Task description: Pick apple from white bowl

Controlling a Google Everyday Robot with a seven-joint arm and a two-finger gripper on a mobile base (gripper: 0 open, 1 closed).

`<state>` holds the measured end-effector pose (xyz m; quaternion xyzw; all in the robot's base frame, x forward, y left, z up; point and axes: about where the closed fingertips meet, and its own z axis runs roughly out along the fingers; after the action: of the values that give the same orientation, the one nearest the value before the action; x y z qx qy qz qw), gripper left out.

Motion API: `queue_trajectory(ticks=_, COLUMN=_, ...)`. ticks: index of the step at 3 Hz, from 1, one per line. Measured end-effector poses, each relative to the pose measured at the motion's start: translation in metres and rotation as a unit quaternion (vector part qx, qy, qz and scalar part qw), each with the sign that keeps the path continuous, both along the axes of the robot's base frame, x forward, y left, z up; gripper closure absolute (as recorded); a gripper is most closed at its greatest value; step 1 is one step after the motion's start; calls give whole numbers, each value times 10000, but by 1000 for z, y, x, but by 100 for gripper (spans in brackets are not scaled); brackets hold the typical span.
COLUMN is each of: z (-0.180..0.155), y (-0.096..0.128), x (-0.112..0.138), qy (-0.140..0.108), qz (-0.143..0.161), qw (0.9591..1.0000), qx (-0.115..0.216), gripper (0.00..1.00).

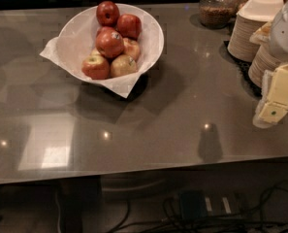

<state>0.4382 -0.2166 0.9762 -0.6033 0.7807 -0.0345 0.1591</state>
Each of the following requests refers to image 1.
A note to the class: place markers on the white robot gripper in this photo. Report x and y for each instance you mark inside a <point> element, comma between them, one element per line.
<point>285,36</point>

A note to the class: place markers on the pale red apple right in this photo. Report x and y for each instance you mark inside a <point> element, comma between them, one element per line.
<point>131,49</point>

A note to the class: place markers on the yellow green apple front right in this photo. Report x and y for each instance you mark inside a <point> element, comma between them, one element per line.
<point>123,65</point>

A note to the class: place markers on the red apple back right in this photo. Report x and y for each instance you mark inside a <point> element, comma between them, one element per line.
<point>129,26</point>

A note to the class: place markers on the red yellow apple front left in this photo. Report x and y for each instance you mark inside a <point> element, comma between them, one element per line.
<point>96,67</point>

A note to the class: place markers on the red apple top back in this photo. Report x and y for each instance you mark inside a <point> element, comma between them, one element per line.
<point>107,13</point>

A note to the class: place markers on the white bowl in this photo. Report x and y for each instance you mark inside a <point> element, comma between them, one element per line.
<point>85,25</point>

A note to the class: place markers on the lower stack paper plates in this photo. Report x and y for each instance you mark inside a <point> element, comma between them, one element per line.
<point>262,61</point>

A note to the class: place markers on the black tray mat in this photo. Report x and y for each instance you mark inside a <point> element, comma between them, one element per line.
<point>249,86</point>

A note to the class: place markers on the tall stack paper plates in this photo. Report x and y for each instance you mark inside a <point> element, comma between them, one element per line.
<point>240,46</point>

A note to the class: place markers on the glass jar with grains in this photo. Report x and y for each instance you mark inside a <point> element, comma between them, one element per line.
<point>217,13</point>

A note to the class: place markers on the black power adapter box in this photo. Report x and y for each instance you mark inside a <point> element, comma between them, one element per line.
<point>192,204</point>

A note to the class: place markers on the white paper liner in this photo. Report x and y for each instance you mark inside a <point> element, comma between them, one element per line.
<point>124,86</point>

